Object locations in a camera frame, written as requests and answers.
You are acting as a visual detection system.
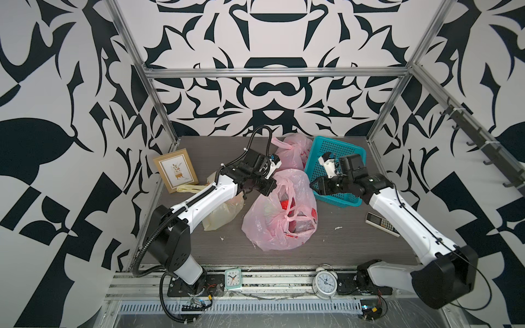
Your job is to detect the large pink plastic bag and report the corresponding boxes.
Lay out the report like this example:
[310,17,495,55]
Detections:
[241,169,318,251]

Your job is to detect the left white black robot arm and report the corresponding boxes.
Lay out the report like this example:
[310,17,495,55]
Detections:
[132,149,282,286]

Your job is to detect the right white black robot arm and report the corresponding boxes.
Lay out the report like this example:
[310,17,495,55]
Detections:
[310,153,479,309]

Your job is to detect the small pink plastic bag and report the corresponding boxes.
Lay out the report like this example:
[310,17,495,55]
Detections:
[271,133,313,171]

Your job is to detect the yellow plastic bag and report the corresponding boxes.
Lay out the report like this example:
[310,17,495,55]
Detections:
[176,171,246,232]

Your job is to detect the grey calculator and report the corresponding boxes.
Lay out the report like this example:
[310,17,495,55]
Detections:
[365,213,400,237]

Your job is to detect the teal plastic basket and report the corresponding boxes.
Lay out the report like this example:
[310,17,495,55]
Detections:
[304,136,366,208]

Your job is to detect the small teal square clock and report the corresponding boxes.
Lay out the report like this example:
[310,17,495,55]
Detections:
[224,268,243,291]

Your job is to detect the round silver alarm clock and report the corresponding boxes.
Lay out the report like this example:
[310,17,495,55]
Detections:
[312,266,339,300]

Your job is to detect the right circuit board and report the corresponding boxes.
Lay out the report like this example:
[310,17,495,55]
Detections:
[360,301,388,322]

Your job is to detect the circuit board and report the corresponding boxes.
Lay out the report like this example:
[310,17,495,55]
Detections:
[181,298,210,312]
[360,301,388,322]

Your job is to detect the left circuit board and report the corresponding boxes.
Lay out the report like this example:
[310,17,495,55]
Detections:
[181,298,210,312]

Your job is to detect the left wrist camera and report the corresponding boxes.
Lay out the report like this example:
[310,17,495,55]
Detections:
[265,154,282,180]

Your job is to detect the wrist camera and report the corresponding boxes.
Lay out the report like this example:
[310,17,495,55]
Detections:
[265,154,282,180]
[318,152,338,178]

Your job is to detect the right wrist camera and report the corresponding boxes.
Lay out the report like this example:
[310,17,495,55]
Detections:
[318,152,338,178]

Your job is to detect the wooden picture frame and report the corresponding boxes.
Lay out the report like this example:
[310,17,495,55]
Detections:
[154,148,199,194]

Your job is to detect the black corrugated cable hose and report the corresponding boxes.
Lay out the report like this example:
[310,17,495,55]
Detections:
[130,124,275,324]

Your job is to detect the white slotted cable duct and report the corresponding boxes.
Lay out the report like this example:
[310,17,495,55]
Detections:
[119,299,362,315]

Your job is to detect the wall hook rail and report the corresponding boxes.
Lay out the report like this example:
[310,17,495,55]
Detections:
[440,97,524,197]

